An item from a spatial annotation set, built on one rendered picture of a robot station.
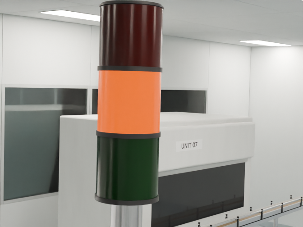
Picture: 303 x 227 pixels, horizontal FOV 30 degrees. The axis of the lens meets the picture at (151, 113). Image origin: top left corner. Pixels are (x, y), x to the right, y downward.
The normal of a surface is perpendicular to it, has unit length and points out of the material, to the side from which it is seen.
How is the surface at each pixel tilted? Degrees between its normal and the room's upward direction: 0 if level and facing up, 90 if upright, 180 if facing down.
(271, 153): 90
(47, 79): 90
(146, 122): 90
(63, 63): 90
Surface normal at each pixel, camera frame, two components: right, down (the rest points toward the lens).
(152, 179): 0.81, 0.05
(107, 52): -0.70, 0.02
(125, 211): -0.04, 0.05
